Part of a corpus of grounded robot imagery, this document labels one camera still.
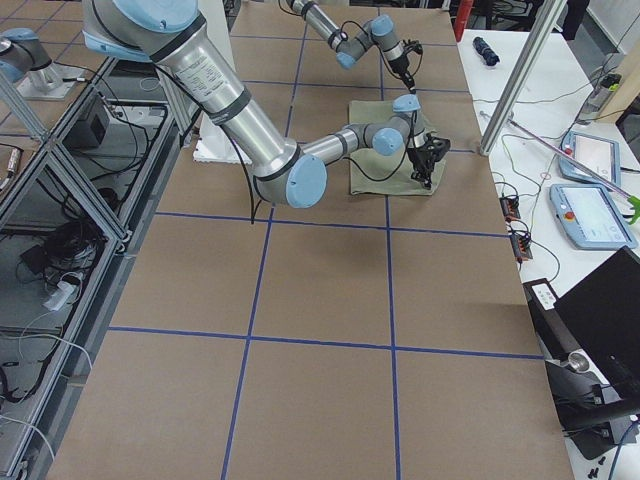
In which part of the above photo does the folded dark blue umbrella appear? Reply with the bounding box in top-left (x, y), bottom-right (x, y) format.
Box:
top-left (472, 36), bottom-right (500, 67)

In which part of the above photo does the far blue teach pendant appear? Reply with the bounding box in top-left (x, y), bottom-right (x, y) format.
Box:
top-left (560, 131), bottom-right (621, 186)

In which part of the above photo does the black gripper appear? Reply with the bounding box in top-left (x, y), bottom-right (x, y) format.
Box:
top-left (388, 53), bottom-right (417, 95)
top-left (407, 145), bottom-right (436, 189)

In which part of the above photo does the metal reacher grabber stick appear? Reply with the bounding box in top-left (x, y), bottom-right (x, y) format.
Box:
top-left (507, 118), bottom-right (639, 225)

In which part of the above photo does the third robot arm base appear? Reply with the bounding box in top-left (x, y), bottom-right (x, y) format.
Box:
top-left (1, 27), bottom-right (72, 101)

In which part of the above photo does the aluminium frame post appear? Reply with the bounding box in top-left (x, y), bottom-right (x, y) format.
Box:
top-left (479, 0), bottom-right (566, 156)

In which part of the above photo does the blue teach pendant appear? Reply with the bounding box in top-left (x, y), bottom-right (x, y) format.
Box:
top-left (549, 184), bottom-right (638, 251)
top-left (560, 131), bottom-right (621, 186)

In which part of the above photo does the white central pedestal column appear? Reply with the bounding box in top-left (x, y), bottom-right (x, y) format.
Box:
top-left (193, 0), bottom-right (240, 164)

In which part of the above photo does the olive green long-sleeve shirt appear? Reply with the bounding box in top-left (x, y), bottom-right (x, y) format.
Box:
top-left (349, 100), bottom-right (447, 196)

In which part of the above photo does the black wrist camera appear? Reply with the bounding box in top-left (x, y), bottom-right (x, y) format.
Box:
top-left (426, 134), bottom-right (451, 161)
top-left (402, 39), bottom-right (424, 56)

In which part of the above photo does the near blue teach pendant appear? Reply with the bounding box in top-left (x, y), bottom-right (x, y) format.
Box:
top-left (549, 184), bottom-right (638, 251)

